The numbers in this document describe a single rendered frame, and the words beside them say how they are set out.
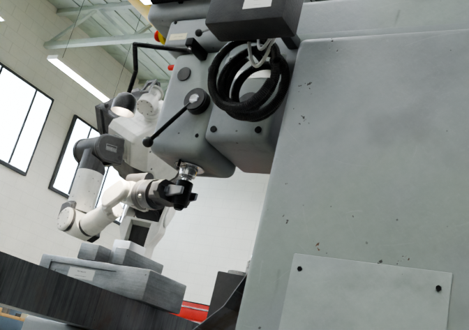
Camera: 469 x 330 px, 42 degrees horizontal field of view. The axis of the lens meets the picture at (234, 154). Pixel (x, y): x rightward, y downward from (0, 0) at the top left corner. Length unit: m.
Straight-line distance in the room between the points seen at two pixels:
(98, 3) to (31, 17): 1.19
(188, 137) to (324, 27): 0.45
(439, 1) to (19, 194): 10.07
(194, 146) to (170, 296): 0.40
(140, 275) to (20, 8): 10.09
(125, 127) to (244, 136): 0.75
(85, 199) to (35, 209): 9.41
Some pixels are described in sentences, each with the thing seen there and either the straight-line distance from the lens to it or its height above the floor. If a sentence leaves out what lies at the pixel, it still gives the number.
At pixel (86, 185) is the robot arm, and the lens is 2.07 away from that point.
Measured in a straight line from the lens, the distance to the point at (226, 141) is 1.55.
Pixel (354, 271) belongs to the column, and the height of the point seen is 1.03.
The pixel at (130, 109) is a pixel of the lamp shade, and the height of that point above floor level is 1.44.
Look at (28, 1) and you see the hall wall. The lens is 11.46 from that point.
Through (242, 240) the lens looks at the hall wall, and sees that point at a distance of 12.11.
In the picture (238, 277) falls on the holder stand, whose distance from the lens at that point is 1.91.
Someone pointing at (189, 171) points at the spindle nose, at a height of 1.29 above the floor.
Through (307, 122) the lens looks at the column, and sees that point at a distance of 1.33.
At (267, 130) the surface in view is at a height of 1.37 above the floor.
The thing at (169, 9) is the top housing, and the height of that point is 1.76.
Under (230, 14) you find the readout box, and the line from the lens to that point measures 1.39.
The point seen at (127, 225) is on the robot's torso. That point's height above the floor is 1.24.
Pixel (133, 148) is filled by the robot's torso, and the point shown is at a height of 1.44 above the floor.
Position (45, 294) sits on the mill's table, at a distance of 1.20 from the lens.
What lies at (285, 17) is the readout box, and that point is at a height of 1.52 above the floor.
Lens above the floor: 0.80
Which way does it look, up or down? 19 degrees up
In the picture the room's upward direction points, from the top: 14 degrees clockwise
